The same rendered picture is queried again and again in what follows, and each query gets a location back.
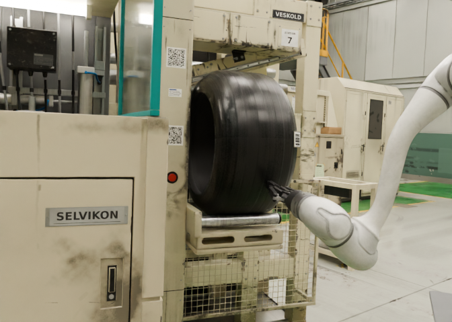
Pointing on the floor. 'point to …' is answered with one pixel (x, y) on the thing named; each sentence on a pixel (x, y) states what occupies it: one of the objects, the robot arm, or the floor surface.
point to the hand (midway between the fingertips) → (272, 187)
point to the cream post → (176, 212)
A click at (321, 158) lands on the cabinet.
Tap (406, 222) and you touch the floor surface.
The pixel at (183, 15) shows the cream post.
